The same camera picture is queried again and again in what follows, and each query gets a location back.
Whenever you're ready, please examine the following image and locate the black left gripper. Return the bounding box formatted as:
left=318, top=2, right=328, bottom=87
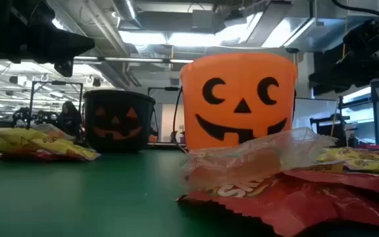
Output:
left=0, top=14, right=95, bottom=64

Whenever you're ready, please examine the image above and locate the yellow Sour Patch packet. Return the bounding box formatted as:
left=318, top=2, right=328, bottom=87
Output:
left=0, top=127, right=51, bottom=153
left=291, top=147, right=379, bottom=174
left=31, top=137, right=101, bottom=161
left=343, top=158, right=379, bottom=174

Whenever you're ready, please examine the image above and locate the clear gummy candy bag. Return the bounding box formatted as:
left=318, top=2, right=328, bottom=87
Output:
left=31, top=123, right=76, bottom=141
left=180, top=126, right=338, bottom=192

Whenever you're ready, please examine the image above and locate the orange pumpkin bucket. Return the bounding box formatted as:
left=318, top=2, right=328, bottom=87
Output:
left=172, top=52, right=299, bottom=154

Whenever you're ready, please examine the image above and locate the white board panel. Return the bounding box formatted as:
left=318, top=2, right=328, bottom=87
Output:
left=293, top=97, right=339, bottom=130

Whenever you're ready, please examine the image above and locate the long tube ceiling light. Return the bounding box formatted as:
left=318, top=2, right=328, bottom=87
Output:
left=74, top=55, right=194, bottom=64

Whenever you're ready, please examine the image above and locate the black pumpkin bucket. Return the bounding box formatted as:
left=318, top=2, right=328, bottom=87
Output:
left=82, top=89, right=160, bottom=153

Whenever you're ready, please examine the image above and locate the person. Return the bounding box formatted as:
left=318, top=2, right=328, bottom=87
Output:
left=56, top=101, right=84, bottom=139

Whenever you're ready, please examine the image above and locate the green table mat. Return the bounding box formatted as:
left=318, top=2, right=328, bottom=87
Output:
left=0, top=147, right=379, bottom=237

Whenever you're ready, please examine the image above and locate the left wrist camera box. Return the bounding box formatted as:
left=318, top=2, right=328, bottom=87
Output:
left=53, top=58, right=75, bottom=78

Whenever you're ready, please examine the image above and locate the yellow hanging cable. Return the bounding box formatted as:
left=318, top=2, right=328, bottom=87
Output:
left=329, top=42, right=347, bottom=136

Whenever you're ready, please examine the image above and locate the black metal rig frame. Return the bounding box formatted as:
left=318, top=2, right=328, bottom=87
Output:
left=147, top=86, right=181, bottom=99
left=27, top=80, right=84, bottom=139

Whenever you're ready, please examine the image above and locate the round silver air duct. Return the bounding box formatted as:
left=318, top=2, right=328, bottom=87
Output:
left=112, top=0, right=143, bottom=29

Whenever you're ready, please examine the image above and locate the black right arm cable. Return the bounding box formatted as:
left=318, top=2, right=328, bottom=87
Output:
left=331, top=0, right=379, bottom=16

